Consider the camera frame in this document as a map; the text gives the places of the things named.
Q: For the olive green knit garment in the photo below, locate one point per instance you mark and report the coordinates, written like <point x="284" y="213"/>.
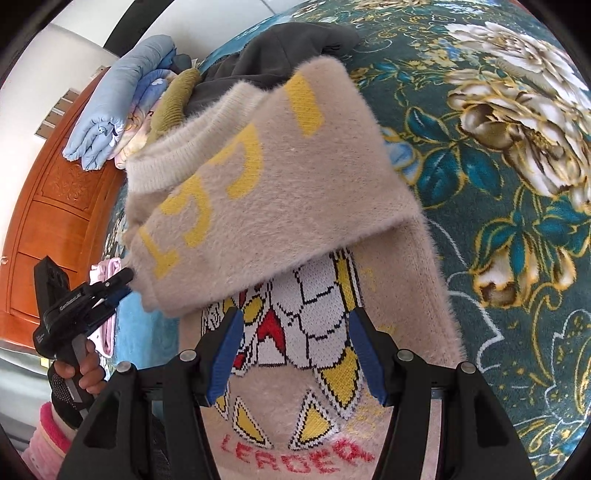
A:
<point x="174" y="104"/>

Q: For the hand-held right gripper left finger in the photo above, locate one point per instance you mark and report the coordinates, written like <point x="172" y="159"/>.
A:
<point x="225" y="350"/>

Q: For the dark grey garment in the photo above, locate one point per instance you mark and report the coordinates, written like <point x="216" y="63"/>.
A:
<point x="281" y="55"/>

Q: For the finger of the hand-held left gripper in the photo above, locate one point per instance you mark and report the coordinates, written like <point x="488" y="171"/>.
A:
<point x="121" y="293"/>
<point x="117" y="278"/>

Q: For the teal floral blanket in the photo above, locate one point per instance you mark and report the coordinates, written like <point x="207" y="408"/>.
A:
<point x="485" y="207"/>

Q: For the wooden headboard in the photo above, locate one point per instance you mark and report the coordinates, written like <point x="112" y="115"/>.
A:
<point x="51" y="207"/>

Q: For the pink garment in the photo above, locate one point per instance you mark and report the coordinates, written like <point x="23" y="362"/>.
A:
<point x="107" y="295"/>

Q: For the person's left hand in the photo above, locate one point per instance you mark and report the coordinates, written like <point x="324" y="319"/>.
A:
<point x="85" y="369"/>

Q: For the pastel printed folded bedding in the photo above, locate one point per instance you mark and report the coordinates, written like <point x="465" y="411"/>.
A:
<point x="138" y="120"/>

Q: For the beige fuzzy printed sweater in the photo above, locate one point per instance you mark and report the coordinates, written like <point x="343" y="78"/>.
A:
<point x="286" y="258"/>

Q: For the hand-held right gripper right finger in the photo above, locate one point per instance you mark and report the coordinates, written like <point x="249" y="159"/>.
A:
<point x="367" y="350"/>

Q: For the light blue folded quilt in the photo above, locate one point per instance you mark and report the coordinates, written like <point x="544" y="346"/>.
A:
<point x="111" y="104"/>

